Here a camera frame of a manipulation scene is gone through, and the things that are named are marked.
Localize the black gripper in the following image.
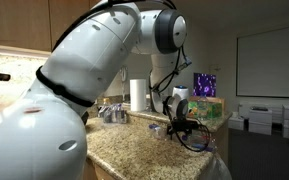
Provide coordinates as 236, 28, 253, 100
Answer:
166, 118, 201, 142

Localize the white bin with clear liner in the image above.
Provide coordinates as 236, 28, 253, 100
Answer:
198, 152, 233, 180

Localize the green tissue box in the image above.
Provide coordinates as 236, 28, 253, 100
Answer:
187, 100, 224, 120

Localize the purple lit monitor screen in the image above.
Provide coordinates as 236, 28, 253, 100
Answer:
193, 72, 218, 98

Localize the white paper towel roll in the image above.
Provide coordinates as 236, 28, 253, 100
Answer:
129, 78, 147, 113

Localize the black flat object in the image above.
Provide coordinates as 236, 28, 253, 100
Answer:
251, 105, 269, 112

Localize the white wall board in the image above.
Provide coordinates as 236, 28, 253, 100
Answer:
236, 24, 289, 99

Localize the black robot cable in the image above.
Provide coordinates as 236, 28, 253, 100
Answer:
35, 0, 213, 154

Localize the wooden wall cabinet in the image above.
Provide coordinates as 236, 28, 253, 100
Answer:
0, 0, 102, 53

